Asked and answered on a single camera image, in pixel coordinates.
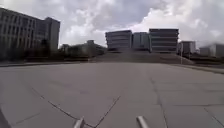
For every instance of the tall dark building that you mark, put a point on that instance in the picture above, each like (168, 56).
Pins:
(23, 33)

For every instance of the raised kerb strip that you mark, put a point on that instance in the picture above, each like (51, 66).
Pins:
(206, 68)
(30, 63)

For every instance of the wide grey stairway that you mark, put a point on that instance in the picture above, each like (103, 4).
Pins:
(140, 57)

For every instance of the low dark building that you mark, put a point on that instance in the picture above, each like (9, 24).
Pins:
(83, 49)

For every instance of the pale low building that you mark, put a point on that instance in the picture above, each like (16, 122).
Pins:
(211, 50)

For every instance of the grey paved plaza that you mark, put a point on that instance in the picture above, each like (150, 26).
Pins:
(100, 83)

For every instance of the robot's own part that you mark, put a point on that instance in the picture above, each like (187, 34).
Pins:
(142, 122)
(79, 123)

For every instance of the large grey tiered building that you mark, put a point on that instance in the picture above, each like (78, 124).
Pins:
(141, 40)

